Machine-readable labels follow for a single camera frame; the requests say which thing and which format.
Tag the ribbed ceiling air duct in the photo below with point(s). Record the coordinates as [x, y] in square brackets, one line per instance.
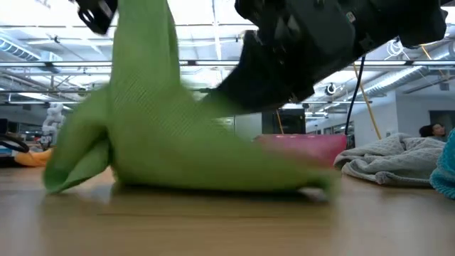
[17, 49]

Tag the white building column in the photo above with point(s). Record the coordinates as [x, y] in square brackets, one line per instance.
[249, 128]

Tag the orange microfiber towel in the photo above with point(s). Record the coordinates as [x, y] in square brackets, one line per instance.
[32, 158]

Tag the blue microfiber towel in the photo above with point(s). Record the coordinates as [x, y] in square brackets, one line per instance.
[446, 170]

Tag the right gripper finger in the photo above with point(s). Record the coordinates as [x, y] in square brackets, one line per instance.
[256, 85]

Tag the black monitor screen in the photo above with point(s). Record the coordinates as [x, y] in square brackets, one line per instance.
[291, 122]

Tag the red plastic bin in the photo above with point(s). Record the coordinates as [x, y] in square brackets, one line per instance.
[313, 149]

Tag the bright green microfiber towel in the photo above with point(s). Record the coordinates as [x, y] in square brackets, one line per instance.
[160, 142]

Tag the silver air duct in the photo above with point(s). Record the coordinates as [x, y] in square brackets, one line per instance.
[409, 76]

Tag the grey microfiber towel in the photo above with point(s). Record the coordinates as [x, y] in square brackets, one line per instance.
[391, 160]

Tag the person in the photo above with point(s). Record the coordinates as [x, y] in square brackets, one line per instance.
[435, 131]

